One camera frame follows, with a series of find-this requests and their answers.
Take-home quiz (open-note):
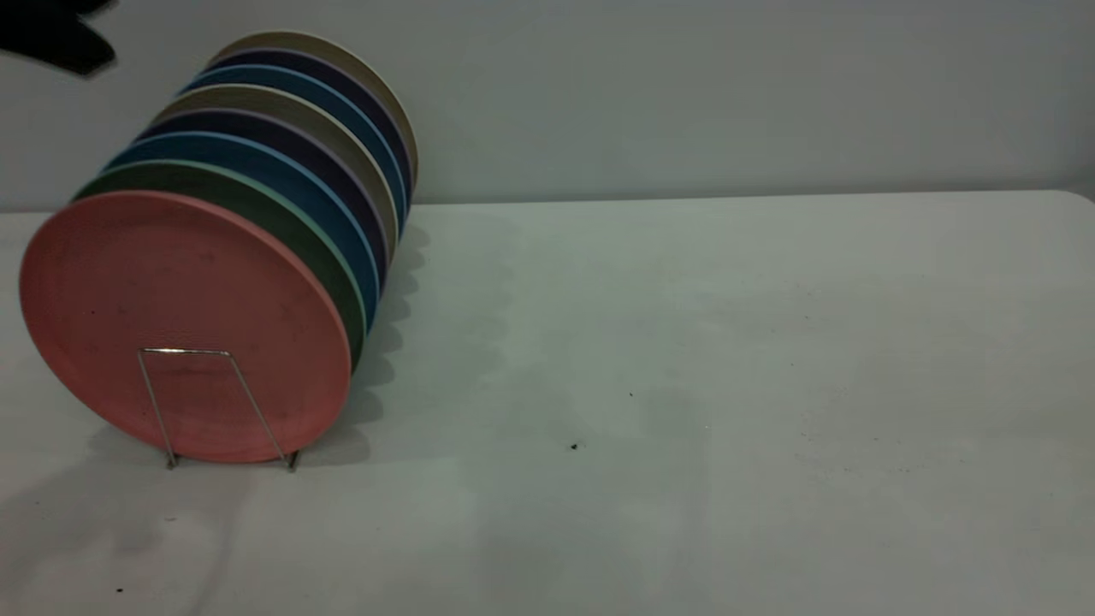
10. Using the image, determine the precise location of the pink round plate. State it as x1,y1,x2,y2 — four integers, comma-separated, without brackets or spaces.
19,190,353,465

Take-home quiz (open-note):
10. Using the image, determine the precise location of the beige round plate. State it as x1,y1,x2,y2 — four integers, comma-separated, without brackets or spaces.
152,84,401,259
210,31,420,186

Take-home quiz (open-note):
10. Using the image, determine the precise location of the green round plate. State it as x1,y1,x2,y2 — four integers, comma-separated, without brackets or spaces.
73,160,369,374

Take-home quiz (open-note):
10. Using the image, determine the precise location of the blue round plate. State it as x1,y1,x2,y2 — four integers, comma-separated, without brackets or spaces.
180,64,410,228
103,131,382,331

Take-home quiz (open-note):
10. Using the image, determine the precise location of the dark purple round plate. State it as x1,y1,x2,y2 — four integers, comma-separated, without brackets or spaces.
137,108,391,285
205,48,415,206

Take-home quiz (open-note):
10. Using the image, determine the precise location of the metal wire plate rack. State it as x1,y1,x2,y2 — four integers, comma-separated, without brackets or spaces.
139,346,300,471

